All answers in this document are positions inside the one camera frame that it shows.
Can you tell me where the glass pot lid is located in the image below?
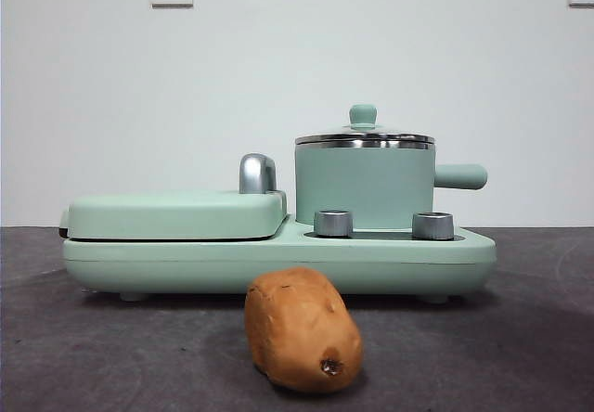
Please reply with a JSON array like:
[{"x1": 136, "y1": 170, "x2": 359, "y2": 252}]
[{"x1": 295, "y1": 103, "x2": 436, "y2": 146}]

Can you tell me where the brown potato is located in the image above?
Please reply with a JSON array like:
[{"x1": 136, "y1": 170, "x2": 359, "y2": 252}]
[{"x1": 244, "y1": 266, "x2": 365, "y2": 395}]

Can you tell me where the silver control knob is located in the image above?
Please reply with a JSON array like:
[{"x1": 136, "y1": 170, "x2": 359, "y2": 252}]
[
  {"x1": 314, "y1": 208, "x2": 354, "y2": 238},
  {"x1": 411, "y1": 211, "x2": 455, "y2": 240}
]

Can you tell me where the mint green breakfast machine base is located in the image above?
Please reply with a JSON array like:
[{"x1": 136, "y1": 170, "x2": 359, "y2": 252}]
[{"x1": 62, "y1": 212, "x2": 497, "y2": 303}]

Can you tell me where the mint green pot with handle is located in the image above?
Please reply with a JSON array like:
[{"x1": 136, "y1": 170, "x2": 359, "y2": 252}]
[{"x1": 294, "y1": 140, "x2": 488, "y2": 226}]

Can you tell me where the mint green griddle cover, chrome handle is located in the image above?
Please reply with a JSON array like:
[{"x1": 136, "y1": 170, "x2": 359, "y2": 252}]
[{"x1": 58, "y1": 153, "x2": 288, "y2": 241}]

